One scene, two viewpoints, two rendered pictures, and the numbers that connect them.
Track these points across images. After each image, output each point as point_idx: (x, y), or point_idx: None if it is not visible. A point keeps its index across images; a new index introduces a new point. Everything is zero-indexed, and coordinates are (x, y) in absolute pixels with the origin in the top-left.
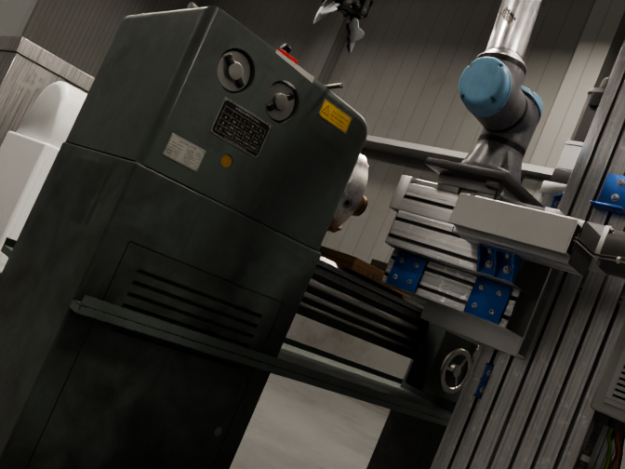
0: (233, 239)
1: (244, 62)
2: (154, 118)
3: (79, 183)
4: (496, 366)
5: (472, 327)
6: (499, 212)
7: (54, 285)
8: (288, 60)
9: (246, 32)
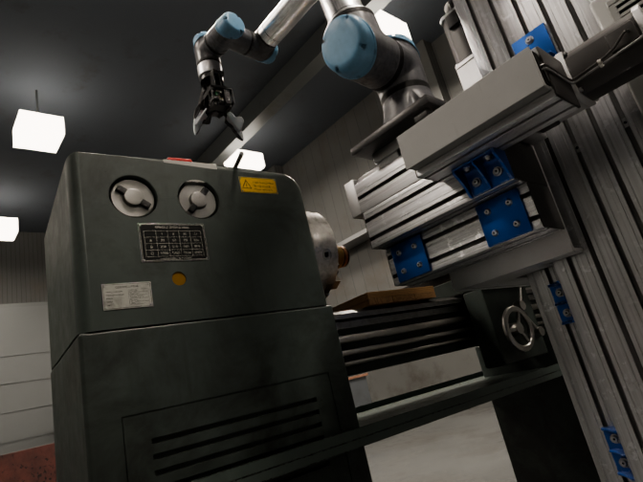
0: (236, 345)
1: (138, 186)
2: (75, 282)
3: (64, 397)
4: (561, 278)
5: (509, 259)
6: (446, 116)
7: None
8: (180, 162)
9: (121, 159)
